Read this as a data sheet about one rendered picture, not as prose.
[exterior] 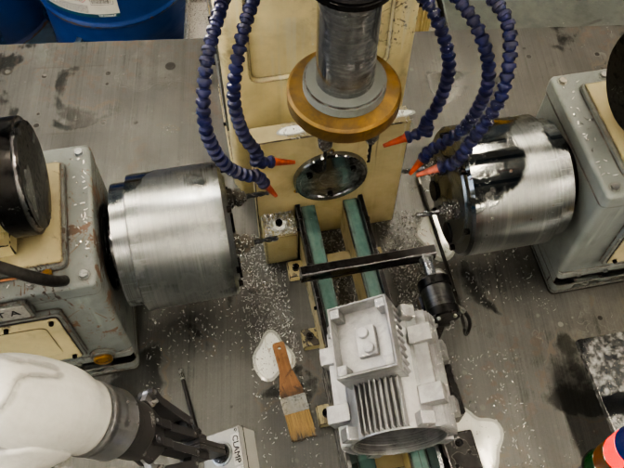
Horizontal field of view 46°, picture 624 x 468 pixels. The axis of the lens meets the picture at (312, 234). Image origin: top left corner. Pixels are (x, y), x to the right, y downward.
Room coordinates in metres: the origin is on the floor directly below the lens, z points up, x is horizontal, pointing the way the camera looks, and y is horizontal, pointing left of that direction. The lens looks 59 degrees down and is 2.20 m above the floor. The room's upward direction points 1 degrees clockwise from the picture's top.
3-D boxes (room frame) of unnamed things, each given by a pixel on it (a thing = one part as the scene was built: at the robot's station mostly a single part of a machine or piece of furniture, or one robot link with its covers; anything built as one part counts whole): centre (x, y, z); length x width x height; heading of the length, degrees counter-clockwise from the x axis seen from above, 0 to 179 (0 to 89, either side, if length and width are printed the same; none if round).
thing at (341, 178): (0.84, -0.04, 1.02); 0.15 x 0.02 x 0.15; 102
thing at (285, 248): (0.79, 0.07, 0.86); 0.07 x 0.06 x 0.12; 102
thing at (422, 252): (0.64, -0.10, 1.02); 0.26 x 0.04 x 0.03; 102
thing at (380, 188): (0.90, -0.02, 0.97); 0.30 x 0.11 x 0.34; 102
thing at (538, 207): (0.82, -0.38, 1.04); 0.41 x 0.25 x 0.25; 102
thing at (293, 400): (0.48, 0.04, 0.80); 0.21 x 0.05 x 0.01; 17
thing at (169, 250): (0.67, 0.29, 1.04); 0.37 x 0.25 x 0.25; 102
